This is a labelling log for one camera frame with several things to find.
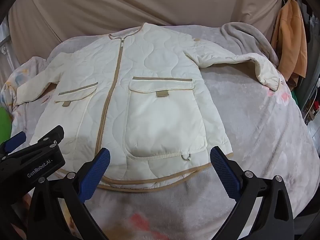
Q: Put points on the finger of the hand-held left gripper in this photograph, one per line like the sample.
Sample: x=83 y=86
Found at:
x=51 y=133
x=17 y=139

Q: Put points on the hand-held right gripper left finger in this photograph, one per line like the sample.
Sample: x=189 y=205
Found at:
x=97 y=172

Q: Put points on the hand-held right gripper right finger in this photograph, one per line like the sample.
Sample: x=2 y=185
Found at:
x=223 y=172

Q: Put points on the white quilted jacket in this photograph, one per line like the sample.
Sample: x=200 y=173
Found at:
x=150 y=80

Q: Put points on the dark hanging clothes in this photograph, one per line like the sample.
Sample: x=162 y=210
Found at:
x=311 y=30

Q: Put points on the green mat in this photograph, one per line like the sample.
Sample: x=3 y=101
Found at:
x=3 y=122

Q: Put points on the grey floral blanket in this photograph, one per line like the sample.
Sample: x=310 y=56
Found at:
x=250 y=130

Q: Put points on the beige curtain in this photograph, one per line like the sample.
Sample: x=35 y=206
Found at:
x=125 y=2

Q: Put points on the orange hanging garment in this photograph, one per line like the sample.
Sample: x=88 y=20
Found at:
x=291 y=35

